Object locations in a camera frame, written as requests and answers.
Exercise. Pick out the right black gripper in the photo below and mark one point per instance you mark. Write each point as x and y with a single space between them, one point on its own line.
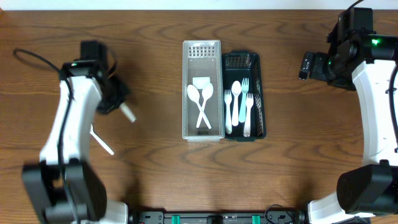
315 66

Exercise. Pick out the white label sticker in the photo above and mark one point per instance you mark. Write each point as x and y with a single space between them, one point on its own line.
200 82

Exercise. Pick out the clear plastic basket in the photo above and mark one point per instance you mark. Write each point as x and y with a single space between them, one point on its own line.
202 58

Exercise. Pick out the black plastic basket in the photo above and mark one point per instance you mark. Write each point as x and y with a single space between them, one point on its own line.
236 66

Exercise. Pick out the white spoon in basket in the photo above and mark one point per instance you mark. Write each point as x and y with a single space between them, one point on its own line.
236 91

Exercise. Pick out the white plastic fork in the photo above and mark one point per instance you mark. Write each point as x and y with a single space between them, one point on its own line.
247 124
228 121

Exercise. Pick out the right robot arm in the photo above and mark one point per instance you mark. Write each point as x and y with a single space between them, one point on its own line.
366 63

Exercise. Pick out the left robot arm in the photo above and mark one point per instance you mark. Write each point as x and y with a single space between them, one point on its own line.
62 187

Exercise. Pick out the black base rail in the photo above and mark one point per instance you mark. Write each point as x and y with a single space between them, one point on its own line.
275 214

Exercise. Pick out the white plastic spoon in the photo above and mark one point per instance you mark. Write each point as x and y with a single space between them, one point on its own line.
100 141
127 112
194 95

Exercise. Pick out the translucent plastic spoon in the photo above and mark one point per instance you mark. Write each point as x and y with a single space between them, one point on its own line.
207 93

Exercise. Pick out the teal plastic fork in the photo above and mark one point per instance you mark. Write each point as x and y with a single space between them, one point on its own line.
244 91

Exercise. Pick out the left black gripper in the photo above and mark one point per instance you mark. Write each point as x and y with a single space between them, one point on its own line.
112 97

